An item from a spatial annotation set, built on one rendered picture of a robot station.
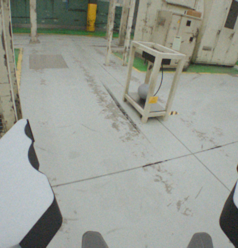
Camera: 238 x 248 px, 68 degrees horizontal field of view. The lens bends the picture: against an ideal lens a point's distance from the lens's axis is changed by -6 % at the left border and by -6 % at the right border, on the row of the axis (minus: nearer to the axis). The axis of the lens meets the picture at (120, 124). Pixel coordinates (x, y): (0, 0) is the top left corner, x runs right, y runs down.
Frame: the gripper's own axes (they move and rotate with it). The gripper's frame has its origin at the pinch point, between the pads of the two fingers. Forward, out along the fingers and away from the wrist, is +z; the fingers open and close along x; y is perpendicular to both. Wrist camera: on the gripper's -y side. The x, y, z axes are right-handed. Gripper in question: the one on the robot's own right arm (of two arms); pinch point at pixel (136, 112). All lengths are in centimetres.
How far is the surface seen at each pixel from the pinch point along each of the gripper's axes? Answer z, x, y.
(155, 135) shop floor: 154, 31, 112
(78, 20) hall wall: 958, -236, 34
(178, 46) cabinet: 426, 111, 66
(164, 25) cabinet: 423, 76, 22
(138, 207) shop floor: 64, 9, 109
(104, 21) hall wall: 1016, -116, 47
